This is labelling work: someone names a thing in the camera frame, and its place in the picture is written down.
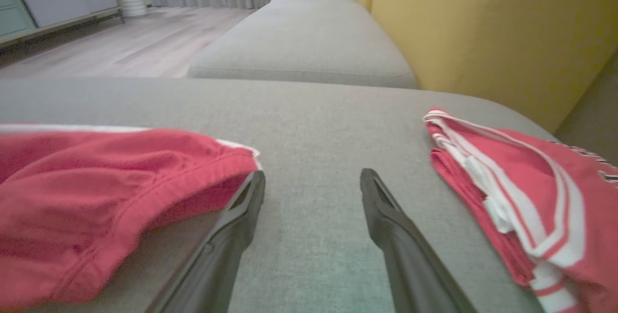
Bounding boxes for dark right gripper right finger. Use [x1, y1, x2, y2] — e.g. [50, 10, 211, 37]
[359, 168, 479, 313]

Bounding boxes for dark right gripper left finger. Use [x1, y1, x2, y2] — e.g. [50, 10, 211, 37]
[145, 170, 267, 313]

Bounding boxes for red white sports shorts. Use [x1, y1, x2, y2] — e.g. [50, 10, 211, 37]
[0, 124, 262, 311]

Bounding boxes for folded red white-striped garment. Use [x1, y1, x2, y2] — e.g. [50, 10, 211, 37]
[423, 107, 618, 313]

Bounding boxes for large grey sofa seat cushion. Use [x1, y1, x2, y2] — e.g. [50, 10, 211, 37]
[0, 77, 561, 313]

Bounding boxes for red jersey with black lettering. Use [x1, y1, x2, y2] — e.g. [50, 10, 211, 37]
[550, 140, 618, 183]

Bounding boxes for beige sofa backrest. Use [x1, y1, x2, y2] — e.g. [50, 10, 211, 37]
[554, 55, 618, 164]

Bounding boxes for narrow grey sofa seat cushion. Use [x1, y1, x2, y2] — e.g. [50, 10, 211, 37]
[186, 0, 418, 89]

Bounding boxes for large yellow back cushion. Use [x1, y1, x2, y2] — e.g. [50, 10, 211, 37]
[351, 0, 618, 132]

